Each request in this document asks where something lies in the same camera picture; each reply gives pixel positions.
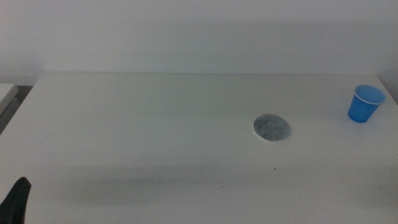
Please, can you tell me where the blue plastic cup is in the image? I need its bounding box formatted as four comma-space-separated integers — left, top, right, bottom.
347, 84, 387, 124

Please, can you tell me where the round grey cup mat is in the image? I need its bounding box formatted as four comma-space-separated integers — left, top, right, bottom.
252, 113, 292, 142

